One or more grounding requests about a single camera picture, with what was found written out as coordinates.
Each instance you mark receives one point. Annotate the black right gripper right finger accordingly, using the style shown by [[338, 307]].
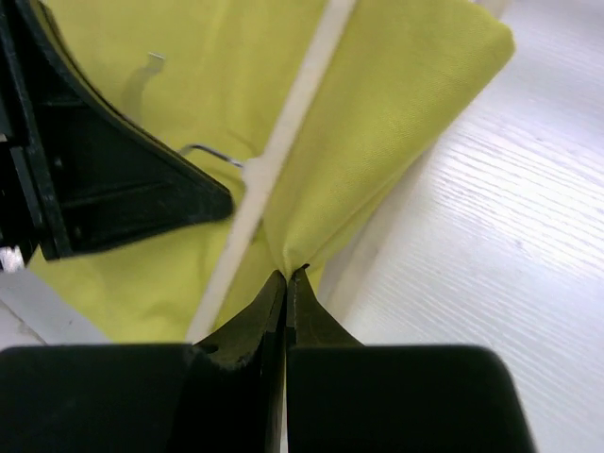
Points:
[[345, 396]]

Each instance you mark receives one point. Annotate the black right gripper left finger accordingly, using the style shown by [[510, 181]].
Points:
[[222, 394]]

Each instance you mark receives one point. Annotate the beige trouser hanger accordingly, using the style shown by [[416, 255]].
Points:
[[292, 118]]

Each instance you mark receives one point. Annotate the yellow trousers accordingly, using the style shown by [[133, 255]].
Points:
[[109, 40]]

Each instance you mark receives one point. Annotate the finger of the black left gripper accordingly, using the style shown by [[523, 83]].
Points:
[[77, 176]]

